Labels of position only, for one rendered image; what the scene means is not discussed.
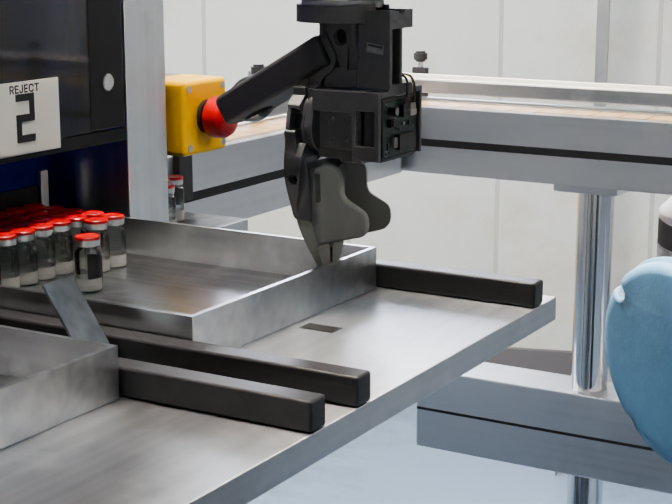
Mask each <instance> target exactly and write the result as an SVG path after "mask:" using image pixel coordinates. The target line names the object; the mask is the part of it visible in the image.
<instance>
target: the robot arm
mask: <svg viewBox="0 0 672 504"><path fill-rule="evenodd" d="M296 21H298V22H305V23H319V35H318V36H314V37H312V38H311V39H309V40H307V41H306V42H304V43H303V44H301V45H299V46H298V47H296V48H295V49H293V50H291V51H290V52H288V53H287V54H285V55H283V56H282V57H280V58H279V59H277V60H275V61H274V62H272V63H271V64H269V65H267V66H266V67H264V68H263V69H261V70H260V71H258V72H256V73H255V74H253V75H252V76H247V77H244V78H242V79H240V80H238V81H237V82H236V83H235V84H234V86H233V87H232V88H231V89H229V90H228V91H226V92H224V93H223V94H221V95H220V96H218V97H217V99H216V104H217V107H218V109H219V111H220V113H221V115H222V117H223V120H224V121H225V123H227V124H234V123H238V122H243V121H246V122H257V121H261V120H263V119H265V118H266V117H267V116H268V115H269V114H270V113H271V112H272V110H273V109H274V108H276V107H278V106H279V105H281V104H283V103H284V102H286V101H288V100H289V99H290V100H289V103H288V109H287V116H286V126H285V129H286V130H285V131H284V136H285V151H284V177H285V184H286V189H287V193H288V197H289V201H290V205H291V209H292V213H293V217H294V218H295V219H297V223H298V227H299V229H300V232H301V234H302V237H303V239H304V241H305V243H306V245H307V247H308V249H309V251H310V253H311V255H312V257H313V259H314V261H315V263H316V265H317V267H319V266H322V265H325V264H327V263H330V262H333V261H335V260H338V259H339V258H340V255H341V252H342V248H343V244H344V240H350V239H355V238H360V237H363V236H364V235H366V233H368V232H373V231H378V230H382V229H385V228H386V227H387V226H388V225H389V223H390V221H391V209H390V207H389V205H388V204H387V203H386V202H384V201H383V200H381V199H380V198H378V197H377V196H375V195H374V194H372V193H371V192H370V190H369V188H368V177H367V168H366V165H365V164H364V163H368V162H374V163H383V162H386V161H390V160H394V159H397V158H401V157H404V156H408V155H411V154H414V152H416V151H421V128H422V85H415V81H414V78H413V77H412V76H411V75H410V74H407V73H402V28H407V27H413V9H403V8H390V4H387V3H384V0H301V3H299V4H296ZM405 75H407V76H409V77H410V78H411V81H412V82H408V79H407V77H406V76H405ZM402 77H404V78H405V80H406V82H404V83H402ZM320 157H328V158H326V160H325V161H324V163H323V164H322V165H321V166H319V164H318V159H319V158H320ZM605 350H606V357H607V363H608V367H609V372H610V375H611V379H612V382H613V385H614V388H615V391H616V393H617V396H618V398H619V401H620V403H621V405H622V407H623V409H624V411H625V412H626V413H627V414H628V415H629V416H630V417H631V419H632V421H633V423H634V425H635V428H636V430H637V432H638V433H639V434H640V436H641V437H642V438H643V440H644V441H645V442H646V443H647V444H648V445H649V446H650V447H651V448H652V450H653V451H655V452H656V453H657V454H658V455H659V456H660V457H661V458H662V459H664V460H665V461H666V462H667V463H669V464H670V465H672V196H671V197H670V198H669V199H668V200H667V201H666V202H664V203H663V204H662V205H661V206H660V209H659V217H658V236H657V253H656V258H651V259H648V260H646V261H644V262H642V263H641V264H639V265H638V266H637V267H636V268H634V269H633V270H631V271H630V272H628V273H627V274H626V275H625V276H624V277H623V279H622V285H621V286H618V287H617V288H616V289H615V290H614V292H613V294H612V296H611V299H610V302H609V305H608V309H607V313H606V320H605Z"/></svg>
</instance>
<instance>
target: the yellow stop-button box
mask: <svg viewBox="0 0 672 504"><path fill-rule="evenodd" d="M165 90H166V130H167V155H171V156H182V157H185V156H190V155H194V154H199V153H203V152H208V151H213V150H217V149H222V148H224V147H225V145H226V138H213V137H210V136H208V135H207V134H206V132H205V130H204V128H203V124H202V112H203V108H204V106H205V104H206V102H207V101H208V99H209V98H211V97H213V96H220V95H221V94H223V93H224V92H225V80H224V78H223V77H221V76H209V75H192V74H179V73H165Z"/></svg>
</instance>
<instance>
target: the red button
mask: <svg viewBox="0 0 672 504"><path fill-rule="evenodd" d="M217 97H218V96H213V97H211V98H209V99H208V101H207V102H206V104H205V106H204V108H203V112H202V124H203V128H204V130H205V132H206V134H207V135H208V136H210V137H213V138H227V137H229V136H230V135H232V134H233V133H234V132H235V130H236V128H237V126H238V123H234V124H227V123H225V121H224V120H223V117H222V115H221V113H220V111H219V109H218V107H217V104H216V99H217Z"/></svg>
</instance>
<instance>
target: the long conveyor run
mask: <svg viewBox="0 0 672 504"><path fill-rule="evenodd" d="M427 59H428V53H426V51H423V50H418V51H416V52H415V53H414V60H416V62H418V67H417V66H415V67H412V73H407V74H410V75H411V76H412V77H413V78H414V81H415V85H422V128H421V151H416V152H414V154H411V155H408V156H404V157H402V171H412V172H423V173H434V174H445V175H456V176H467V177H478V178H489V179H500V180H511V181H522V182H533V183H545V184H556V185H567V186H578V187H589V188H600V189H611V190H622V191H633V192H644V193H655V194H666V195H672V111H658V110H642V109H626V108H610V107H593V106H577V105H561V104H544V103H528V102H512V101H496V100H479V99H463V98H447V97H430V96H428V93H437V94H453V95H470V96H487V97H503V98H520V99H537V100H553V101H570V102H586V103H603V104H620V105H636V106H653V107H670V108H672V87H667V86H648V85H629V84H610V83H591V82H572V81H554V80H535V79H516V78H497V77H478V76H459V75H440V74H429V68H428V67H423V62H425V60H427Z"/></svg>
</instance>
